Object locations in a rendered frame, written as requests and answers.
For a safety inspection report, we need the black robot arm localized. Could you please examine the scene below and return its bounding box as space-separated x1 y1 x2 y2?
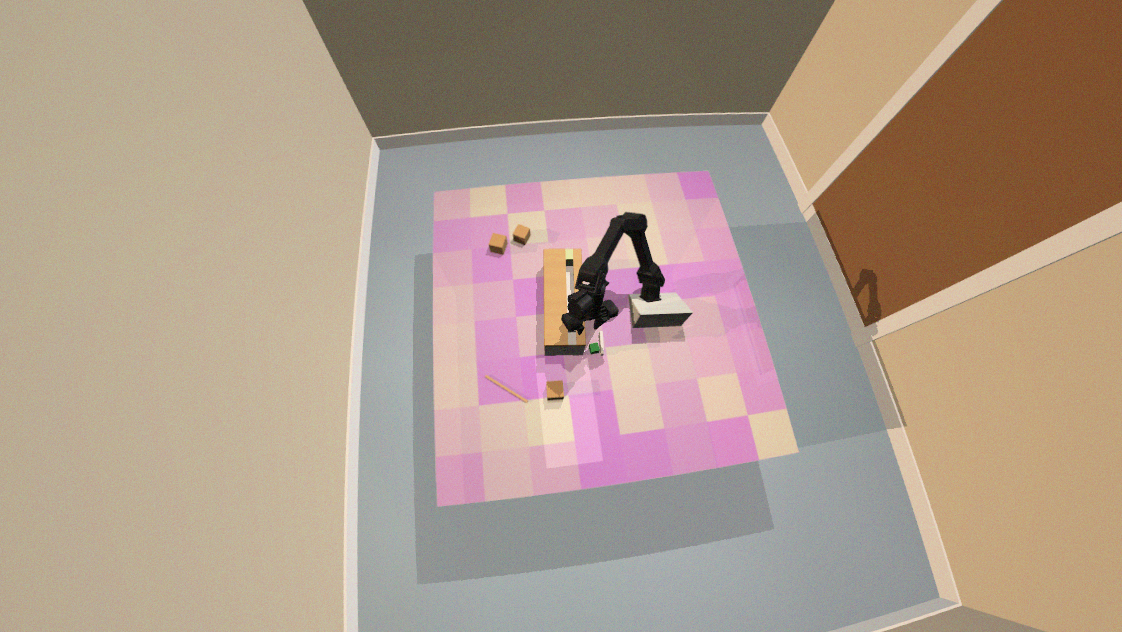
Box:
567 211 665 318

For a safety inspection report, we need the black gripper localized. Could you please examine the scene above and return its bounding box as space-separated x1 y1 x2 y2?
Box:
561 300 619 335

